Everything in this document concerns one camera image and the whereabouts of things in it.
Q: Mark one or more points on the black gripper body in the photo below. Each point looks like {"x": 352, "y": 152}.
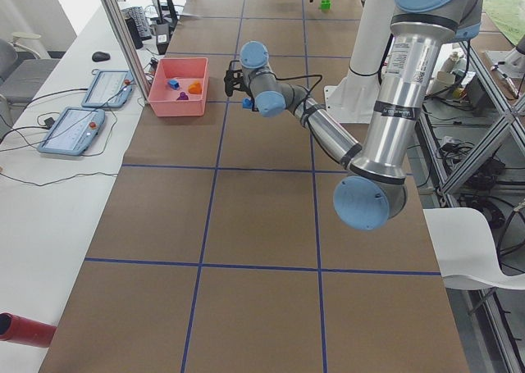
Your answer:
{"x": 251, "y": 101}

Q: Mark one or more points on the green block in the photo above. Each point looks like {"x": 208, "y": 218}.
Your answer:
{"x": 325, "y": 5}

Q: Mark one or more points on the long blue studded block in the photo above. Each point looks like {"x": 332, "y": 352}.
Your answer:
{"x": 247, "y": 103}

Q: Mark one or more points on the orange block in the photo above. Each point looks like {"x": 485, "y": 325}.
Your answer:
{"x": 195, "y": 88}

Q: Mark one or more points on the purple block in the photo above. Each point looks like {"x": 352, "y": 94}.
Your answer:
{"x": 183, "y": 97}

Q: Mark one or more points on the small blue block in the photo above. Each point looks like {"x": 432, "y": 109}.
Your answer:
{"x": 174, "y": 84}

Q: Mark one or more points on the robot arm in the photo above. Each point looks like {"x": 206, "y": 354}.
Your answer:
{"x": 407, "y": 36}

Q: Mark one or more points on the pink plastic box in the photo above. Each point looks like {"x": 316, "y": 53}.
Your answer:
{"x": 186, "y": 70}

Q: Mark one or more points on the black keyboard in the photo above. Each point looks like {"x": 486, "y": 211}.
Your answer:
{"x": 138, "y": 25}

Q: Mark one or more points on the upper teach pendant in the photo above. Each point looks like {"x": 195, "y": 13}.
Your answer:
{"x": 109, "y": 89}

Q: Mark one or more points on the teach pendant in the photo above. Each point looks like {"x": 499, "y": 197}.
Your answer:
{"x": 109, "y": 89}
{"x": 73, "y": 131}

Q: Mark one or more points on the black computer mouse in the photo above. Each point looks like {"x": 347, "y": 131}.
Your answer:
{"x": 100, "y": 56}

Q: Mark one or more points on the lower teach pendant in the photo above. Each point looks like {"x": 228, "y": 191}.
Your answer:
{"x": 73, "y": 131}

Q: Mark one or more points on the white chair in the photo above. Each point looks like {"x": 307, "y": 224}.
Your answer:
{"x": 466, "y": 254}

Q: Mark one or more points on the red cylinder bottle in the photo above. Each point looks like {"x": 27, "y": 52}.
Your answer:
{"x": 21, "y": 330}

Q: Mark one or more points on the aluminium frame post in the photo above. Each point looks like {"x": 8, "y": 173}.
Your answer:
{"x": 120, "y": 30}

